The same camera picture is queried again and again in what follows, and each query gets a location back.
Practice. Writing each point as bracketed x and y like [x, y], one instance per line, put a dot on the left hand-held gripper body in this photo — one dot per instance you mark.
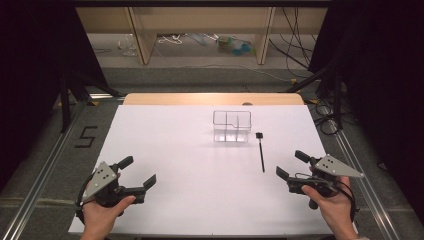
[101, 178]

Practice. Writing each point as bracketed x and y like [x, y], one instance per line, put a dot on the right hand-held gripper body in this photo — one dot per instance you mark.
[333, 167]

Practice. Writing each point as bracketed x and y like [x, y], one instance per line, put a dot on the black makeup brush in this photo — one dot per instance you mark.
[261, 153]

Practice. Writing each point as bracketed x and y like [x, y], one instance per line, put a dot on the clear plastic organizer box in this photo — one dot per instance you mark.
[220, 136]

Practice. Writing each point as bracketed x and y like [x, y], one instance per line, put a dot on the person's left hand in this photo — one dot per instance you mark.
[98, 216]

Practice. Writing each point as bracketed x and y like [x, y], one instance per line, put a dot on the person's right hand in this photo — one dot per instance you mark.
[336, 208]

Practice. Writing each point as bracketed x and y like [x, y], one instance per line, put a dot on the white table sheet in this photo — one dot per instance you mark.
[186, 173]

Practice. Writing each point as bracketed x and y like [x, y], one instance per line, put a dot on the black stand legs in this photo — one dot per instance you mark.
[337, 100]
[65, 100]

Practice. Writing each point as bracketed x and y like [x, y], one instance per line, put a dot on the black curtain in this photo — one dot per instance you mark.
[383, 83]
[30, 83]

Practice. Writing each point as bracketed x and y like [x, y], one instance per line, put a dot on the clear plastic bag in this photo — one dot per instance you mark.
[128, 46]

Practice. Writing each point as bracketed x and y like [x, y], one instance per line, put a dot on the colourful plastic bag pile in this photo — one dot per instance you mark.
[235, 46]

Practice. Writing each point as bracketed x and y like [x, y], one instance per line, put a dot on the beige wooden desk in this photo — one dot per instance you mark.
[200, 20]

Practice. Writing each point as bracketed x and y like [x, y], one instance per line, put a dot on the metal floor rail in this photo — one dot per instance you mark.
[363, 186]
[43, 173]

